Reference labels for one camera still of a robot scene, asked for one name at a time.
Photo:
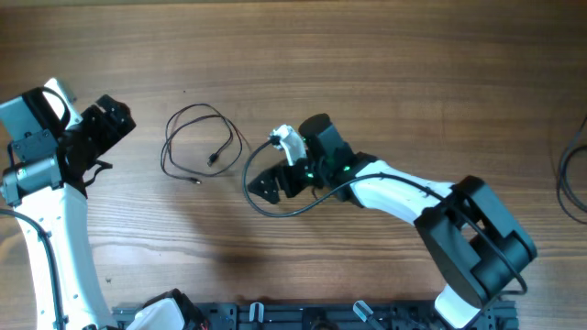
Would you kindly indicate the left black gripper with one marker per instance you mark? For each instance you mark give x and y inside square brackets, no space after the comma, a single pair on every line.
[95,117]

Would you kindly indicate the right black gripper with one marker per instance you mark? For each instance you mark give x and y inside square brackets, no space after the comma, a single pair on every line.
[284,181]

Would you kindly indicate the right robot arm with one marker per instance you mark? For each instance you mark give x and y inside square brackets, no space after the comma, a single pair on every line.
[477,245]

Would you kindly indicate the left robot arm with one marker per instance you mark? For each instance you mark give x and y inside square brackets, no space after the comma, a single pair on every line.
[52,146]

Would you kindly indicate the grey clamp lever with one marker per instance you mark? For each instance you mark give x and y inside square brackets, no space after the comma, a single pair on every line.
[256,313]
[362,310]

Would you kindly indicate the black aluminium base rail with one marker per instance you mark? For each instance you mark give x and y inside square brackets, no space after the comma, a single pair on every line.
[398,315]

